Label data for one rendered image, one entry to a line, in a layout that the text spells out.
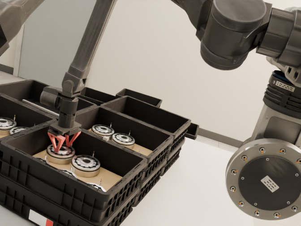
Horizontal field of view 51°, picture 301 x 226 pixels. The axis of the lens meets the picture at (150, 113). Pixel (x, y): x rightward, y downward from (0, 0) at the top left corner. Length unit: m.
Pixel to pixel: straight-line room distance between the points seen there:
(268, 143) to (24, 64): 4.29
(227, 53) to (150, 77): 3.66
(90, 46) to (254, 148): 0.62
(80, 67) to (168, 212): 0.66
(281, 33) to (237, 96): 3.60
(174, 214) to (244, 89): 2.94
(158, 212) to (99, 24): 0.74
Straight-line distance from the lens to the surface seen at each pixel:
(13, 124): 1.38
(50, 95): 1.16
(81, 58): 1.10
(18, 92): 1.69
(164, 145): 1.30
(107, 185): 1.14
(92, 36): 1.09
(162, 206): 1.35
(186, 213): 1.36
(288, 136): 0.84
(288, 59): 0.53
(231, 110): 4.14
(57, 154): 1.20
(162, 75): 4.11
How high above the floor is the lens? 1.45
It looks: 19 degrees down
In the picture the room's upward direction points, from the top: 15 degrees clockwise
